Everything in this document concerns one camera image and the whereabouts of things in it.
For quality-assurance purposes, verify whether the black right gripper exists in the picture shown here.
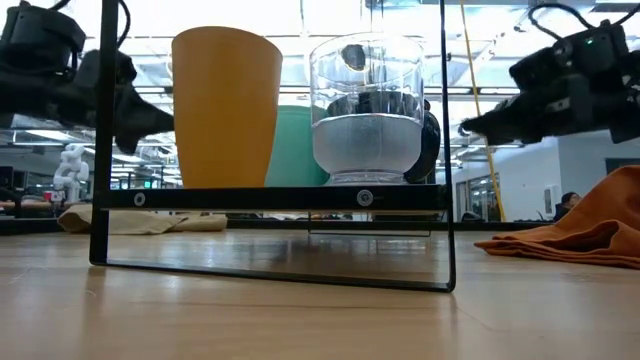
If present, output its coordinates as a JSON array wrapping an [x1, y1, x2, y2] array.
[[459, 47, 640, 147]]

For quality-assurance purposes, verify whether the dark wall monitor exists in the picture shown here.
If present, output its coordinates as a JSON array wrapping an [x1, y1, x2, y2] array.
[[603, 157, 640, 175]]

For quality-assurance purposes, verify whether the person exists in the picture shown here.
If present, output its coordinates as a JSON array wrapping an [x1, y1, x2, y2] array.
[[552, 190, 583, 223]]

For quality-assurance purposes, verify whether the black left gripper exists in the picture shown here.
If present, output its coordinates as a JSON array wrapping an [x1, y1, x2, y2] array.
[[0, 49, 176, 156]]

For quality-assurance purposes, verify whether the black aluminium rig frame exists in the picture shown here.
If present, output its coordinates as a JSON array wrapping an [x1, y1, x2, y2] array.
[[0, 215, 554, 236]]

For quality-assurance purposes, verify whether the clear glass mug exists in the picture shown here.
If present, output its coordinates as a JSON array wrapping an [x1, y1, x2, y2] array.
[[308, 31, 427, 186]]

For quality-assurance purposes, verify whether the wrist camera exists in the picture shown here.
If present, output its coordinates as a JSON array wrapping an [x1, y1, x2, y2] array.
[[551, 19, 630, 77], [0, 1, 88, 76]]

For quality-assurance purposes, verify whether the cyan plastic mug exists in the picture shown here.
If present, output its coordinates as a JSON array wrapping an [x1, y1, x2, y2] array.
[[264, 103, 332, 188]]

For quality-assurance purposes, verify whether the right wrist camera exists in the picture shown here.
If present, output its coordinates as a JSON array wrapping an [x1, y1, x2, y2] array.
[[551, 19, 630, 77]]

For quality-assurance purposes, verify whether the beige cloth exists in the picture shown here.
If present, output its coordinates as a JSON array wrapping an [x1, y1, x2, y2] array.
[[56, 201, 229, 236]]

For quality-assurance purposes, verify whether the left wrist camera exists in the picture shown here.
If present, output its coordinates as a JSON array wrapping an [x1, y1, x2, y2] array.
[[0, 1, 88, 76]]

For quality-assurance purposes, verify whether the dark blue ceramic mug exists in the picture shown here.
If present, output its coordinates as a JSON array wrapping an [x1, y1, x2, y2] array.
[[402, 99, 443, 185]]

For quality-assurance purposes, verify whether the orange cloth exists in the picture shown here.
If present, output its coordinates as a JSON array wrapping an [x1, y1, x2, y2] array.
[[473, 164, 640, 271]]

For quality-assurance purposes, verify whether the yellow cable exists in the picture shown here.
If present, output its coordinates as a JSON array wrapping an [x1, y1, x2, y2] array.
[[458, 0, 505, 223]]

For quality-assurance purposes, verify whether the orange plastic cup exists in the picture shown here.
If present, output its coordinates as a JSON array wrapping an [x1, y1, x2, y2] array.
[[170, 25, 285, 190]]

